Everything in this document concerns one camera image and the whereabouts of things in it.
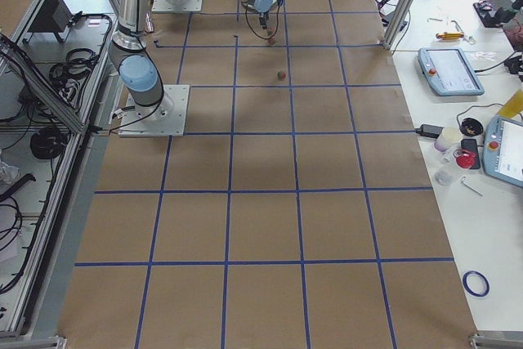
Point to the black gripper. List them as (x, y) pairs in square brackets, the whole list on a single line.
[(263, 19)]

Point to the blue tape roll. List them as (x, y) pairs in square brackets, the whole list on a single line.
[(476, 284)]

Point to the blue teach pendant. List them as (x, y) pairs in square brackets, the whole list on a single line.
[(448, 72), (502, 153)]

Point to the red round object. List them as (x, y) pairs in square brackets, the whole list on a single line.
[(464, 158)]

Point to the gold wrapped candy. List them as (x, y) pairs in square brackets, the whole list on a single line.
[(449, 36)]

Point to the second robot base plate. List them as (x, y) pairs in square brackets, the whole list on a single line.
[(176, 6)]

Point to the white paper cup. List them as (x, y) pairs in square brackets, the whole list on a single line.
[(448, 138)]

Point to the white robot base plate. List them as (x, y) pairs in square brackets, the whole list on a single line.
[(168, 120)]

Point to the black power adapter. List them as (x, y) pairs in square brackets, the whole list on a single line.
[(428, 130)]

